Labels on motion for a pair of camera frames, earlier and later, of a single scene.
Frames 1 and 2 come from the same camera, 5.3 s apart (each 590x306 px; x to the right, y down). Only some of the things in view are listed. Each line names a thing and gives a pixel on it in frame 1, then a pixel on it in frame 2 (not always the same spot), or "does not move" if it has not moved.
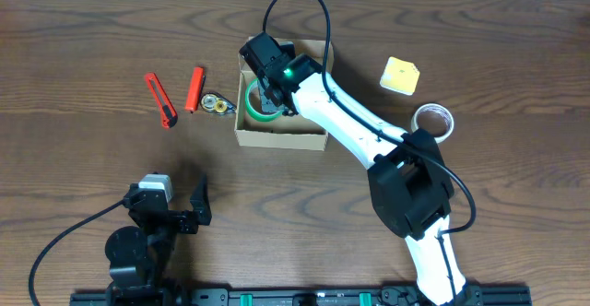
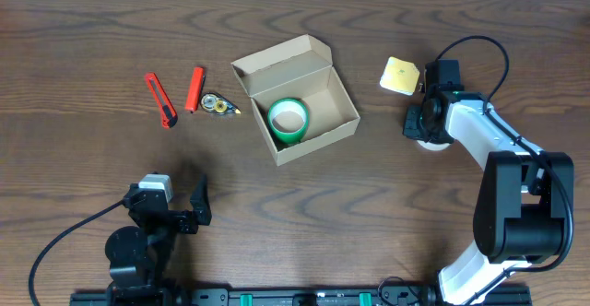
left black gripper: [199, 201] does not move
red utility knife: [166, 107] does not move
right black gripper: [264, 85] -> [411, 129]
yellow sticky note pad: [400, 76] does not move
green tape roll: [267, 118] -> [288, 119]
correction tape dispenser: [214, 102] does not move
